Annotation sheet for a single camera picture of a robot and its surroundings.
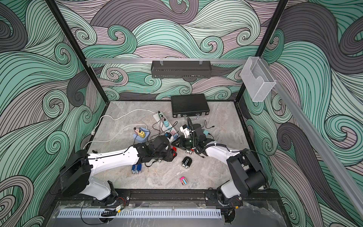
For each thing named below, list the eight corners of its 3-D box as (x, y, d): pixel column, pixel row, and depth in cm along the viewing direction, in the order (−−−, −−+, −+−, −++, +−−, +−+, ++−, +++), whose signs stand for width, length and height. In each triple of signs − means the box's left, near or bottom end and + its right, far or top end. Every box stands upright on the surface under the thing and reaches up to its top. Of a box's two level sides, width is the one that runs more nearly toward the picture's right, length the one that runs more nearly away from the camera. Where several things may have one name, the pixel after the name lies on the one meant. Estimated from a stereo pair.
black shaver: (180, 165, 87) (180, 163, 84) (185, 156, 90) (186, 154, 88) (187, 169, 85) (188, 167, 83) (192, 161, 88) (193, 159, 86)
